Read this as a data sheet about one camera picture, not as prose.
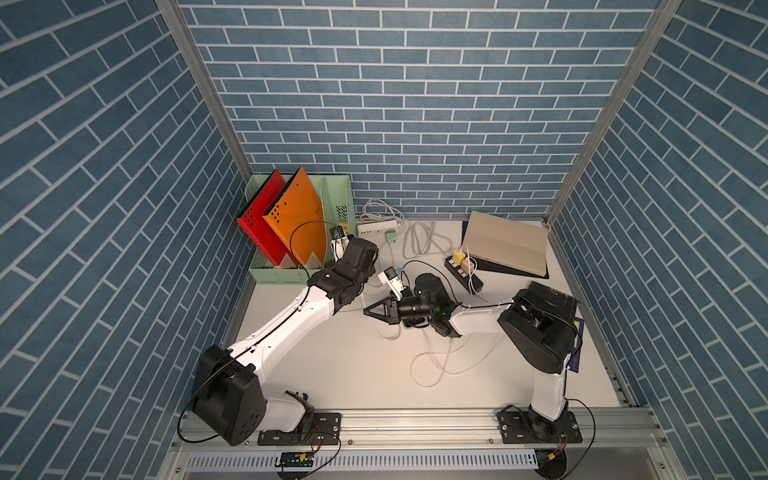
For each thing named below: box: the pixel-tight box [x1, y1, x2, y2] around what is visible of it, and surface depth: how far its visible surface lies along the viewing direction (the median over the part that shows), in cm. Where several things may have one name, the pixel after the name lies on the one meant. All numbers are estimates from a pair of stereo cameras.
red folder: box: [236, 169, 286, 266], surface depth 86 cm
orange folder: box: [262, 167, 327, 267], surface depth 89 cm
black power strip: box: [444, 255, 484, 295], surface depth 104 cm
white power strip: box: [357, 220, 398, 243], surface depth 116 cm
